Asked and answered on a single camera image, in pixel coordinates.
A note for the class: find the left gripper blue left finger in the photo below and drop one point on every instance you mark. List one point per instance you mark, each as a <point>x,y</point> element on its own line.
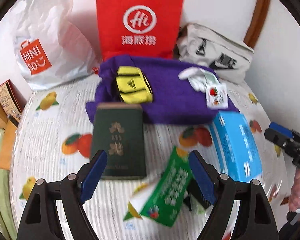
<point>90,174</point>

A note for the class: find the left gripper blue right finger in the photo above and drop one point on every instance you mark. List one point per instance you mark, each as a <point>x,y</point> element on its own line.
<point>204,174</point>

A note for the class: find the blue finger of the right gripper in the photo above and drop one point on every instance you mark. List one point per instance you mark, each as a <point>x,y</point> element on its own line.
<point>281,129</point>

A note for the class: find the blue tissue pack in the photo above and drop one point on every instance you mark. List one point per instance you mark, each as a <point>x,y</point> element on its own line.
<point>235,146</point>

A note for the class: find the green white packet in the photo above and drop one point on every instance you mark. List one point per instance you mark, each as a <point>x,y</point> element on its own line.
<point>162,200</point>

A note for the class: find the strawberry print white packet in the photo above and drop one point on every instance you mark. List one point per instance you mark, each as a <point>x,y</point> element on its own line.
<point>216,96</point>

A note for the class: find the white glove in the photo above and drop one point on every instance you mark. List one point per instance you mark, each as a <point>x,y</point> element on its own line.
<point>198,78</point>

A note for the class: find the yellow Adidas pouch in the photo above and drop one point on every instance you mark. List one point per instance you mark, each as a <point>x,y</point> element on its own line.
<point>133,85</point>

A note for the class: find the person's right hand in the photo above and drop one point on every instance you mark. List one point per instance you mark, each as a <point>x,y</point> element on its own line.
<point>294,198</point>

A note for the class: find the dark green gold tin box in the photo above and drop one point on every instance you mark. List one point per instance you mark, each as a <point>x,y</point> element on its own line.
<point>118,130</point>

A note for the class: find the grey Nike waist bag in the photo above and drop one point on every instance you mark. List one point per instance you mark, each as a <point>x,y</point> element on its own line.
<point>203,46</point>

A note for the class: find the purple towel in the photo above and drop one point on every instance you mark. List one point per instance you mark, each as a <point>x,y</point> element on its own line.
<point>174,101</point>

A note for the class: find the brown cardboard boxes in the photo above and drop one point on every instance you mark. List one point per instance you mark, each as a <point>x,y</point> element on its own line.
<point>11,107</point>

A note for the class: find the white Miniso plastic bag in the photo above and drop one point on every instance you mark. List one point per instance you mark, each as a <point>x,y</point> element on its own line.
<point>48,48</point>

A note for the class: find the red Haidilao paper bag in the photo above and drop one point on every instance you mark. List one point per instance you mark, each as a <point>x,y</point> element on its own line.
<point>146,28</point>

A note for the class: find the brown wooden door frame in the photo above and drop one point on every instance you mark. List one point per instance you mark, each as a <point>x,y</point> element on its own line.
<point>257,22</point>

